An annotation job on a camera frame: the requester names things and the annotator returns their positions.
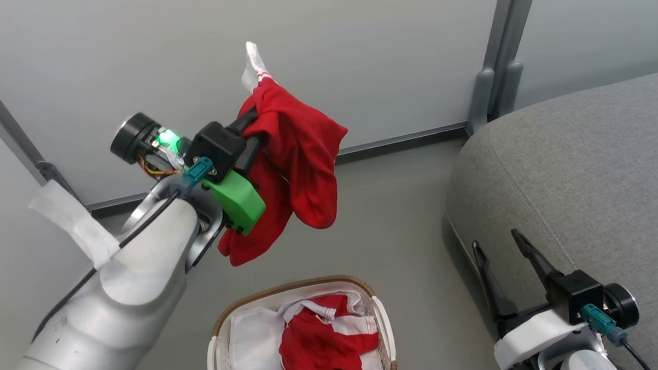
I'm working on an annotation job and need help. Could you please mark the white basket liner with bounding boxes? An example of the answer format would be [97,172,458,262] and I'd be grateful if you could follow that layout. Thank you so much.
[226,296,385,370]

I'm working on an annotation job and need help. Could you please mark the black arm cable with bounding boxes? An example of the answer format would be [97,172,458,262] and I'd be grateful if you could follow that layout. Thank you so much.
[27,187,190,344]
[622,341,652,370]

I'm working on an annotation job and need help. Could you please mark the teal left camera connector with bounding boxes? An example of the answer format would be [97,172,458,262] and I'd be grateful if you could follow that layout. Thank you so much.
[182,156,216,188]

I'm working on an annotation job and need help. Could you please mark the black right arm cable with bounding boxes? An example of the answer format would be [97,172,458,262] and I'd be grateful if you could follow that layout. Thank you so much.
[622,341,652,370]

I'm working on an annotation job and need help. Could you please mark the white basket with brown rim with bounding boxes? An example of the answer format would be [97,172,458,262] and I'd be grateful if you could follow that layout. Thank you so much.
[203,273,397,370]

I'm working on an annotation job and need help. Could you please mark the grey partition base rail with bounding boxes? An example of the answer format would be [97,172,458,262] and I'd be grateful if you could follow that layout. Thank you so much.
[84,121,472,211]

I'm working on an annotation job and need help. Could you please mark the grey fabric sofa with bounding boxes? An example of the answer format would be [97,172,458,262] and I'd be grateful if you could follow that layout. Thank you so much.
[438,68,658,370]

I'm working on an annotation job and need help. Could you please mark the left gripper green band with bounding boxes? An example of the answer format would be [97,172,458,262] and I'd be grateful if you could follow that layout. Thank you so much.
[110,108,269,240]

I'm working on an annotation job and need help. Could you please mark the grey curved partition foot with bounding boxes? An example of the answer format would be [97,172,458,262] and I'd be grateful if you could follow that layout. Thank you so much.
[492,60,525,118]
[464,67,497,136]

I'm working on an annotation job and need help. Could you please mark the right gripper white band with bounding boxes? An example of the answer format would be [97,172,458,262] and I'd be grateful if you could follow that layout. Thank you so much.
[471,224,641,370]

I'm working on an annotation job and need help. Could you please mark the orange yellow gripper wires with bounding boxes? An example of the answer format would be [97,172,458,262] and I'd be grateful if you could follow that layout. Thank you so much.
[137,153,182,180]

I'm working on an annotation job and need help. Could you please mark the teal right camera connector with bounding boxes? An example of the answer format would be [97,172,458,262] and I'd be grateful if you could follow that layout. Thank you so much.
[581,302,628,348]

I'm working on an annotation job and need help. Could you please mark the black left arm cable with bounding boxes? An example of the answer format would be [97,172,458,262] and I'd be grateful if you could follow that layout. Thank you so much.
[27,187,190,344]

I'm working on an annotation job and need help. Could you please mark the grey partition post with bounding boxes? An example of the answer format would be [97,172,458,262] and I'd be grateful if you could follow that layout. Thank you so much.
[0,62,84,205]
[479,0,543,120]

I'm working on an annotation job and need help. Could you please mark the teal camera connector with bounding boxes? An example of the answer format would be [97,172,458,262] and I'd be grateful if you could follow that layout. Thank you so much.
[581,302,628,348]
[182,156,216,188]

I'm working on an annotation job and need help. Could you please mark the red garment with white stripes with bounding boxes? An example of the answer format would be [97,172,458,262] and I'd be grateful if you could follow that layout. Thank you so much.
[277,293,381,370]

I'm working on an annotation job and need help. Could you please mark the red garment with white cuff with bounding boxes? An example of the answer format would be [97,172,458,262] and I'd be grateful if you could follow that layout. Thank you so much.
[210,38,353,268]

